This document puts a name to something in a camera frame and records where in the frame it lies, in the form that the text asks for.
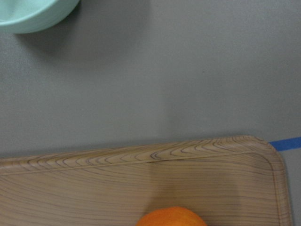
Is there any orange fruit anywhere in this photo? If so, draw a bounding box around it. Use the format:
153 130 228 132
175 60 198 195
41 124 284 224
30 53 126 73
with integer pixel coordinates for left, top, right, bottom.
136 207 207 226

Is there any brown wooden cutting board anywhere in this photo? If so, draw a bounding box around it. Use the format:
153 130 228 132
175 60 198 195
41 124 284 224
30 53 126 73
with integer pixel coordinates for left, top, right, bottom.
0 136 293 226

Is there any light green bowl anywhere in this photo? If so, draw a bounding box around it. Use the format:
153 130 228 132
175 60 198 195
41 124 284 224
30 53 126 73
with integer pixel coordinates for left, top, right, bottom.
0 0 79 34

